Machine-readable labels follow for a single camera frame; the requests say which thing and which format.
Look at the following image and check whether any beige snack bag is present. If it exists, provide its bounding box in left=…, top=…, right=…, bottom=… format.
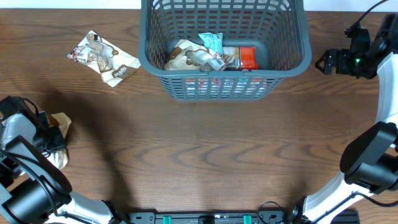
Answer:
left=47, top=113, right=72, bottom=169

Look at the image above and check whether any orange cracker package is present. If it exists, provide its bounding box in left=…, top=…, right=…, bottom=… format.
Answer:
left=223, top=47, right=259, bottom=71

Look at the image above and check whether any Panbee snack bag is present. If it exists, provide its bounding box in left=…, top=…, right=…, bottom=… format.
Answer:
left=67, top=30, right=141, bottom=87
left=164, top=40, right=240, bottom=72

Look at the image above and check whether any light blue snack packet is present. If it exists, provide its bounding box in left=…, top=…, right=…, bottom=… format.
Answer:
left=198, top=32, right=223, bottom=54

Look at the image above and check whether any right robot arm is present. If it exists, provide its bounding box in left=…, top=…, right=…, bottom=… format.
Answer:
left=288, top=13, right=397, bottom=223

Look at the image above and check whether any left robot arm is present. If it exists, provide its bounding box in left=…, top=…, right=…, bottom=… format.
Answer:
left=1, top=96, right=130, bottom=223

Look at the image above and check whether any grey plastic basket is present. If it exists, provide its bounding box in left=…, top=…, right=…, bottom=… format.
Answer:
left=138, top=0, right=312, bottom=101

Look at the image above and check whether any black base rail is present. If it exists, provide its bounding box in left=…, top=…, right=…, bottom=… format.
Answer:
left=129, top=208, right=287, bottom=224

